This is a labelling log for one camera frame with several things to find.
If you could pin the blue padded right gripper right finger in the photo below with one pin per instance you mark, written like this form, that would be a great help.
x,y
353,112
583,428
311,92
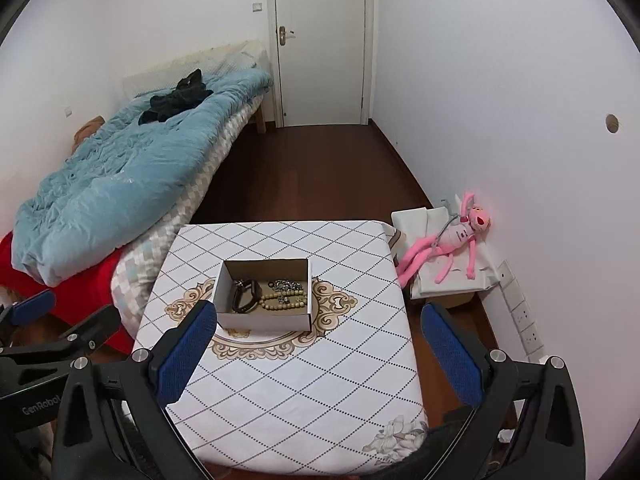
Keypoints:
x,y
524,421

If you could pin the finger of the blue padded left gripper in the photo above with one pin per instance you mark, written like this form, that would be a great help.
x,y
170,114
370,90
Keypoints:
x,y
91,333
23,313

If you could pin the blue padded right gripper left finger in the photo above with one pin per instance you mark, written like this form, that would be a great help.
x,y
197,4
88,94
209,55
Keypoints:
x,y
112,421

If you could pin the black smart band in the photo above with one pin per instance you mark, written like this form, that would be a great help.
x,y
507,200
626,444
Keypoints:
x,y
245,296

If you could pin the red blanket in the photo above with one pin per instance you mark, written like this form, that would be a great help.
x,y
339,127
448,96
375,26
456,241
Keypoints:
x,y
75,298

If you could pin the checkered bed sheet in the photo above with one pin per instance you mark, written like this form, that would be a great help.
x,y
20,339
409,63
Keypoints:
x,y
139,265

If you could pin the white cardboard box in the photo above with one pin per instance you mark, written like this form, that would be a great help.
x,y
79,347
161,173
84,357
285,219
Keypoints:
x,y
286,304

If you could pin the light blue duvet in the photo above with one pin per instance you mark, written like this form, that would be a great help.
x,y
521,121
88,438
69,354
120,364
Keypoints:
x,y
122,180

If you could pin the brown plush toy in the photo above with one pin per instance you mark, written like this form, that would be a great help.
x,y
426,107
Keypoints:
x,y
87,130

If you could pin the pink panther plush toy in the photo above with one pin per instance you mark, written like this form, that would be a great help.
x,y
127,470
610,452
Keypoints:
x,y
462,231

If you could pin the white folded cloth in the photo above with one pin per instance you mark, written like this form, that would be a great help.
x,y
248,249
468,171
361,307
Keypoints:
x,y
412,224

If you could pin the black clothes on bed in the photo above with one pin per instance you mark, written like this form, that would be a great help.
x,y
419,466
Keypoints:
x,y
188,94

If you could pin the white door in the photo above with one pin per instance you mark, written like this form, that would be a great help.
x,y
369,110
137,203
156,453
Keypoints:
x,y
321,57

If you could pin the white wall power strip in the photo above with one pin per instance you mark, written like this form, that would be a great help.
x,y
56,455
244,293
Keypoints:
x,y
521,314

